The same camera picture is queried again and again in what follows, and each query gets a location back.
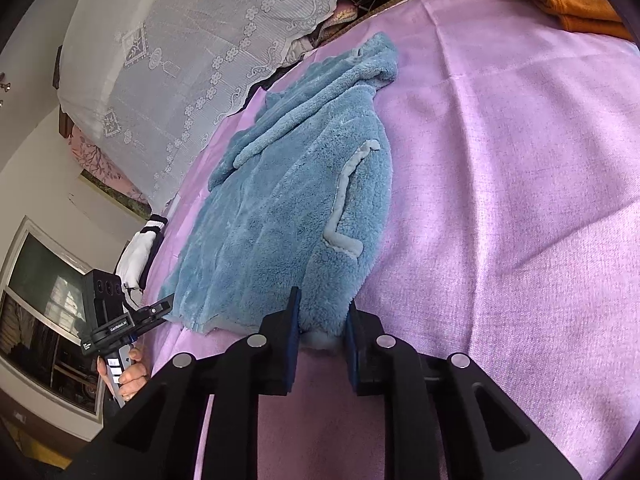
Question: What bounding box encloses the blue fleece jacket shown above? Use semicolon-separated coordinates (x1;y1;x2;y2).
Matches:
160;31;399;348

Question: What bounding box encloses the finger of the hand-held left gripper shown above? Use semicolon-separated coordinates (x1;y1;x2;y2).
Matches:
131;296;175;336

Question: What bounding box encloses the white framed window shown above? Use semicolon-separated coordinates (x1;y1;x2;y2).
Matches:
0;215;128;443

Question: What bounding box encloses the white garment with navy stripes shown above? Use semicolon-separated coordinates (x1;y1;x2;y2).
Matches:
116;214;168;311

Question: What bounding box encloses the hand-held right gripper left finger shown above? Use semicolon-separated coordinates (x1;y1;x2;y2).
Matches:
70;287;301;480

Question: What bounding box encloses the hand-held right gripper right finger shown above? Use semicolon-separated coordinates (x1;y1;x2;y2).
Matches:
346;302;581;480

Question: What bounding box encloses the pink floral quilt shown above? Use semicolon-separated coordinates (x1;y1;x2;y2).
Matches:
67;125;151;206

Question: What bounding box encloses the white lace cover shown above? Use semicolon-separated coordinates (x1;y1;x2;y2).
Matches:
57;0;378;211

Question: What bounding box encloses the person's left hand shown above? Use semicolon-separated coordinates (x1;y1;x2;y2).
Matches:
97;346;151;402

